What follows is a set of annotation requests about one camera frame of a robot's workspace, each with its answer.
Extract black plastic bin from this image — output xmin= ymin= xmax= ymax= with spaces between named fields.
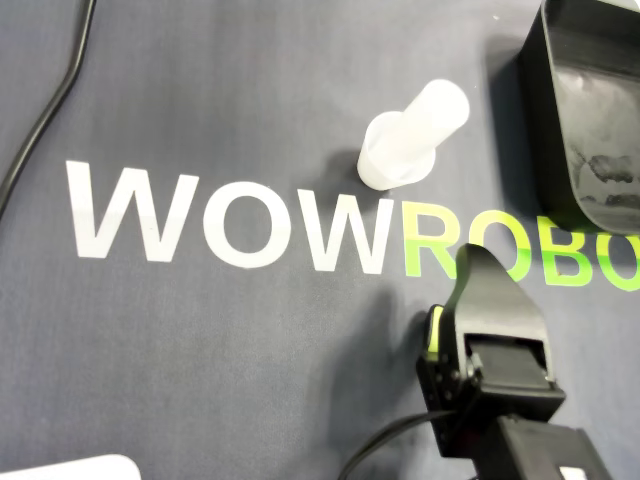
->
xmin=517 ymin=0 xmax=640 ymax=235

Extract thick black cable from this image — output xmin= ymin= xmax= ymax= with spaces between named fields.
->
xmin=0 ymin=0 xmax=99 ymax=214

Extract translucent white plastic cylinder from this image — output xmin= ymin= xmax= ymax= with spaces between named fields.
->
xmin=394 ymin=78 xmax=471 ymax=169

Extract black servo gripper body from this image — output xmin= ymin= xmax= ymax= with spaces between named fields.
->
xmin=416 ymin=334 xmax=568 ymax=460

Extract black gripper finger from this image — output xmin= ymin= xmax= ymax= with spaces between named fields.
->
xmin=441 ymin=243 xmax=556 ymax=385

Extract white flat object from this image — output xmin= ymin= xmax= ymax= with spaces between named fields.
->
xmin=0 ymin=453 xmax=142 ymax=480

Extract thin black robot wires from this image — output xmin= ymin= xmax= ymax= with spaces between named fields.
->
xmin=339 ymin=410 xmax=451 ymax=480

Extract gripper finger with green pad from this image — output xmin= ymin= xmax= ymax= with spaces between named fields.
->
xmin=423 ymin=303 xmax=447 ymax=365

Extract translucent white plastic cup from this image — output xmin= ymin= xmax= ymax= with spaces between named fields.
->
xmin=356 ymin=112 xmax=436 ymax=192

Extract dark grey printed mat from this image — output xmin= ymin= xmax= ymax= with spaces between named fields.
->
xmin=0 ymin=0 xmax=640 ymax=480

